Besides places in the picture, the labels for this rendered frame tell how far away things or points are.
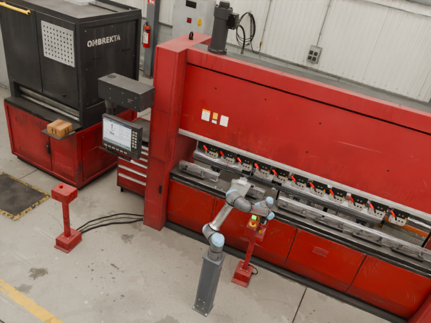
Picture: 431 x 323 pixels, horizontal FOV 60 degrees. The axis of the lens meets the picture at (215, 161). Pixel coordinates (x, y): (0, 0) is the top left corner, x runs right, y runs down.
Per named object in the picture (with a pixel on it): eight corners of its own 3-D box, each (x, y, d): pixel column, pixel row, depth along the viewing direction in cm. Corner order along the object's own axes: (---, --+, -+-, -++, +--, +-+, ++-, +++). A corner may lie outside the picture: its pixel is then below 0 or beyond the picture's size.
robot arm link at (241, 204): (245, 203, 319) (278, 213, 352) (238, 195, 326) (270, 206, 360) (237, 213, 321) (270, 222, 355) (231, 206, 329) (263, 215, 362)
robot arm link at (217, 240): (213, 254, 335) (216, 243, 327) (206, 243, 344) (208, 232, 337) (224, 250, 341) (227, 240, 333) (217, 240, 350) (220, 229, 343)
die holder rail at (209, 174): (178, 168, 440) (179, 161, 435) (180, 165, 445) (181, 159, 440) (217, 182, 428) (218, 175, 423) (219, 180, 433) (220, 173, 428)
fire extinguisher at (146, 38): (140, 46, 851) (141, 21, 821) (144, 45, 864) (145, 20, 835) (146, 48, 845) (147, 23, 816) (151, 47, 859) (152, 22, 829)
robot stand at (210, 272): (206, 317, 378) (218, 265, 337) (191, 308, 384) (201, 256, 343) (214, 304, 392) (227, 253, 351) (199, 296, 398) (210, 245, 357)
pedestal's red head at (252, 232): (244, 234, 393) (247, 222, 383) (247, 225, 406) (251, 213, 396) (261, 241, 388) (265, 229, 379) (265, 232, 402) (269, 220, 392)
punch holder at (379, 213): (367, 213, 372) (373, 200, 363) (367, 209, 379) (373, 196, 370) (382, 219, 368) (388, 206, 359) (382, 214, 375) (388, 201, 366)
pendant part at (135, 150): (101, 145, 388) (101, 114, 369) (109, 141, 398) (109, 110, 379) (137, 160, 375) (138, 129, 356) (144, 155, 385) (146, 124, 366)
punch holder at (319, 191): (308, 193, 386) (313, 180, 378) (310, 188, 393) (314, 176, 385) (322, 198, 383) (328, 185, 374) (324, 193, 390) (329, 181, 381)
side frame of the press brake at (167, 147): (142, 224, 476) (155, 45, 354) (173, 190, 545) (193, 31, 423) (160, 231, 470) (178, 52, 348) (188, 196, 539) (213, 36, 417)
